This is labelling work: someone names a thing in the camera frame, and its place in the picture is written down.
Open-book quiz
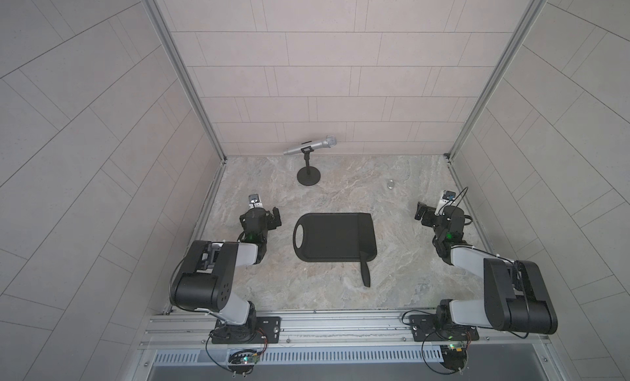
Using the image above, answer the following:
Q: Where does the black cutting board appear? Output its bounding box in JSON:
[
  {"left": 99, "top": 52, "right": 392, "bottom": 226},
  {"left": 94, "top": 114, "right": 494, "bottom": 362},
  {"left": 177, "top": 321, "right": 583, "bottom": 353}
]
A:
[{"left": 292, "top": 213, "right": 360, "bottom": 263}]

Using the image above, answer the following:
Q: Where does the black kitchen knife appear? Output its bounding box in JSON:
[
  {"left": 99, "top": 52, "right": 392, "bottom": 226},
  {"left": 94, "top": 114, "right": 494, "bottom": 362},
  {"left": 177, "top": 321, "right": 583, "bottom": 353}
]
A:
[{"left": 357, "top": 213, "right": 377, "bottom": 287}]

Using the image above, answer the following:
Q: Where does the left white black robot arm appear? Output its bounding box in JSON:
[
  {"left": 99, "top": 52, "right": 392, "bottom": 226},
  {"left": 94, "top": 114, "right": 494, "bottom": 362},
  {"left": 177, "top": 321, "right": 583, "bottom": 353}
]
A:
[{"left": 169, "top": 204, "right": 282, "bottom": 344}]

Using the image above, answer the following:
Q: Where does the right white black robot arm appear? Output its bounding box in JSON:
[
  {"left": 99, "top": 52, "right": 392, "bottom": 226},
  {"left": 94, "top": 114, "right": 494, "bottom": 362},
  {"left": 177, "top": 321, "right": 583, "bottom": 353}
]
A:
[{"left": 414, "top": 202, "right": 559, "bottom": 339}]

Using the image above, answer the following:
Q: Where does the left green circuit board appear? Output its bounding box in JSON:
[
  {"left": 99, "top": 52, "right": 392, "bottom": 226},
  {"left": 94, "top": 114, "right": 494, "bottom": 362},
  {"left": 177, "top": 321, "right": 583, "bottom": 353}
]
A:
[{"left": 227, "top": 349, "right": 262, "bottom": 376}]

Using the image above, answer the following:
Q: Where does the green circuit board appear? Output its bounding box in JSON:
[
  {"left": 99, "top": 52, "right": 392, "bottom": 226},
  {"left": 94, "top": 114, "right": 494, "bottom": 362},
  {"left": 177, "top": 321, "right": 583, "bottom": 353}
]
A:
[
  {"left": 441, "top": 345, "right": 469, "bottom": 373},
  {"left": 227, "top": 349, "right": 262, "bottom": 376}
]

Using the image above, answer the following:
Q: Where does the right green circuit board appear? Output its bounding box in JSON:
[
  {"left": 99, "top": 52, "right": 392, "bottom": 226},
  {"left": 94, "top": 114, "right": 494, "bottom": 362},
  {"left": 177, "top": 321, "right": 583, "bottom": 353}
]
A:
[{"left": 441, "top": 345, "right": 469, "bottom": 373}]

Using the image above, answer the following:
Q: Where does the black microphone stand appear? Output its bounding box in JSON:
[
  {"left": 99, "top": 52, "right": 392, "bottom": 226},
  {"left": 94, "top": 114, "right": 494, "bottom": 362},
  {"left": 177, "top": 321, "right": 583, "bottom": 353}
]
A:
[{"left": 297, "top": 146, "right": 321, "bottom": 187}]

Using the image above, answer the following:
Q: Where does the silver microphone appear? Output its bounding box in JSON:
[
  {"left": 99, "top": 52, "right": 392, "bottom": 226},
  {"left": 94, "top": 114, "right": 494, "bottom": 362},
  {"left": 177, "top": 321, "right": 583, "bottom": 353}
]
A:
[{"left": 283, "top": 136, "right": 337, "bottom": 156}]

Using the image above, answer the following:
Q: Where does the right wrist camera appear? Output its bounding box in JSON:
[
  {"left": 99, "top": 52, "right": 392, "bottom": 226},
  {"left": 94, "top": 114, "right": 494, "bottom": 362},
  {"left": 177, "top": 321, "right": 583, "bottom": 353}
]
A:
[{"left": 438, "top": 190, "right": 457, "bottom": 208}]

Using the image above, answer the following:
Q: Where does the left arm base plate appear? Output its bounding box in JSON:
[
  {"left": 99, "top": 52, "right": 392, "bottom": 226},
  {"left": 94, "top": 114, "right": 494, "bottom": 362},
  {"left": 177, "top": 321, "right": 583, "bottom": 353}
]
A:
[{"left": 210, "top": 316, "right": 282, "bottom": 345}]

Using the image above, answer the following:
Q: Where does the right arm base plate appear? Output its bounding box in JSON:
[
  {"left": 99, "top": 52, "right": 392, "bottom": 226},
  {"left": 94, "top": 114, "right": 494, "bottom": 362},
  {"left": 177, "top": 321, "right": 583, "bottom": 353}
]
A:
[{"left": 407, "top": 314, "right": 479, "bottom": 343}]

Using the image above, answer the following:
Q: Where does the aluminium mounting rail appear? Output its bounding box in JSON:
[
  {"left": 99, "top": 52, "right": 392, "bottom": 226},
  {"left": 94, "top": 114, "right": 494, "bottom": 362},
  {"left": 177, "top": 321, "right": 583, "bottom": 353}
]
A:
[{"left": 139, "top": 309, "right": 550, "bottom": 351}]

